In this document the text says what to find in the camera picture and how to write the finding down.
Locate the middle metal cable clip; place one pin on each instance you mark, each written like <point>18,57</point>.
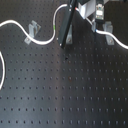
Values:
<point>69,39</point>

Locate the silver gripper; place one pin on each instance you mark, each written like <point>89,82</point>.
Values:
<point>85,9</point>

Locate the metal cable clip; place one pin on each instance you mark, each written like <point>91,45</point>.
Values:
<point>69,39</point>
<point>108,28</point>
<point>34,28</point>

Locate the right metal cable clip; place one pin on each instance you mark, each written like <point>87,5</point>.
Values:
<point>108,28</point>

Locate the left metal cable clip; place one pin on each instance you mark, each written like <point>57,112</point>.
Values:
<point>34,28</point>

